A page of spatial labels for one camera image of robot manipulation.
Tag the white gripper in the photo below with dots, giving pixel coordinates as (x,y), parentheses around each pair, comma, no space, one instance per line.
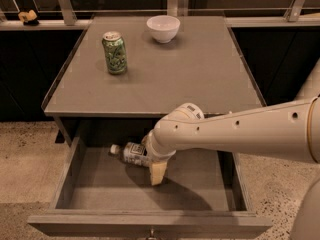
(156,151)

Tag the blue plastic tea bottle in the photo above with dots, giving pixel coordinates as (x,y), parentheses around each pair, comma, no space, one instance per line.
(131,153)

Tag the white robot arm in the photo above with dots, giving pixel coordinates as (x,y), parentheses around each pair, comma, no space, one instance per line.
(287,132)

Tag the open grey top drawer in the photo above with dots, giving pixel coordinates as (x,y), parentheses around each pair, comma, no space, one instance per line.
(201,196)

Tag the metal drawer knob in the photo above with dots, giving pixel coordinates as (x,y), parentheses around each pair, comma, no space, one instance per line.
(151,235)

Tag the grey cabinet with counter top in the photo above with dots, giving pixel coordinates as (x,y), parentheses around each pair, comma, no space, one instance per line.
(201,65)

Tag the green soda can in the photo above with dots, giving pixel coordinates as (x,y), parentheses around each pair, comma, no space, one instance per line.
(115,52)

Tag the white ceramic bowl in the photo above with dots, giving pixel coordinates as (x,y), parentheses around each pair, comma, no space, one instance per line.
(163,28)

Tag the metal glass railing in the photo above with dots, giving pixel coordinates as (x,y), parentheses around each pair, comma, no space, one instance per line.
(237,13)

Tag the small yellow black object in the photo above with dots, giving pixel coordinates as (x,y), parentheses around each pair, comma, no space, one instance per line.
(28,17)

